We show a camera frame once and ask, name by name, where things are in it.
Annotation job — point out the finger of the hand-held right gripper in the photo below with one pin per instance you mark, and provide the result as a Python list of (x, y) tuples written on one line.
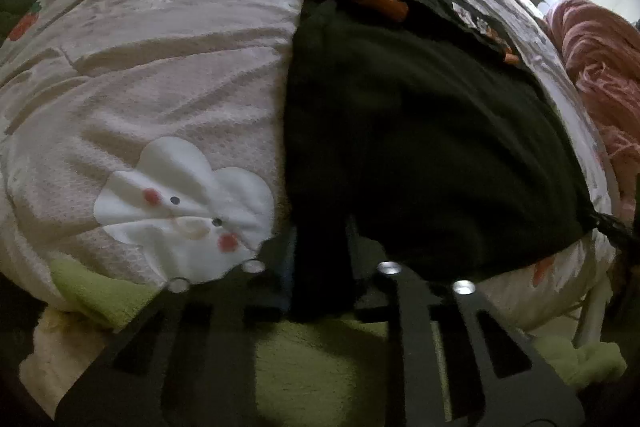
[(617, 231)]

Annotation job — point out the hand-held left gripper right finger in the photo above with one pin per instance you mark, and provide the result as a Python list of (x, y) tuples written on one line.
[(365, 277)]

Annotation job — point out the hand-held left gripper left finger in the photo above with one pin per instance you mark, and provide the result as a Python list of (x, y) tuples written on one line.
[(280, 287)]

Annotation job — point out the black long-sleeved shirt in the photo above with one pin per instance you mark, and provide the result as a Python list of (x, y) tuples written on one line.
[(425, 132)]

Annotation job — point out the green fleece blanket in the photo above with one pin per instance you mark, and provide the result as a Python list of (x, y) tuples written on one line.
[(310, 367)]

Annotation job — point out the pink rumpled blanket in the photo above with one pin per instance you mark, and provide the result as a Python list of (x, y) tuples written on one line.
[(600, 72)]

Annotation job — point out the white printed quilt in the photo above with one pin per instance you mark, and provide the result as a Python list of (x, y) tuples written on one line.
[(150, 82)]

